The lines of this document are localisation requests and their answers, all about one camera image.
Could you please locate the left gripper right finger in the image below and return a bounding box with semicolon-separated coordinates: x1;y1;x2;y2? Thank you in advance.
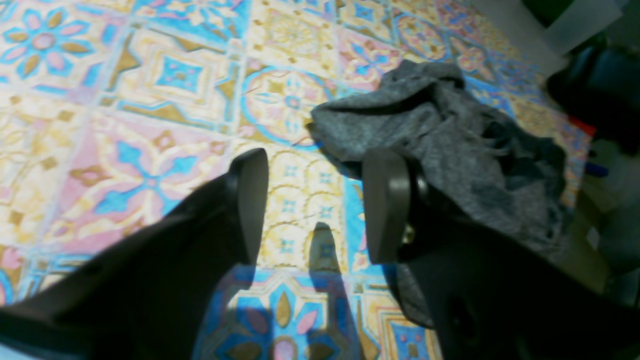
362;148;639;360

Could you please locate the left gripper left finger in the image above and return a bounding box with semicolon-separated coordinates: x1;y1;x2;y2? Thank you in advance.
0;148;269;360

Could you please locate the grey t-shirt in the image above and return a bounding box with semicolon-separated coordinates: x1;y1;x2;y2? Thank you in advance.
310;60;570;261

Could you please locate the patterned tablecloth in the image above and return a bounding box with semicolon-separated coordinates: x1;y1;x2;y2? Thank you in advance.
0;0;591;360

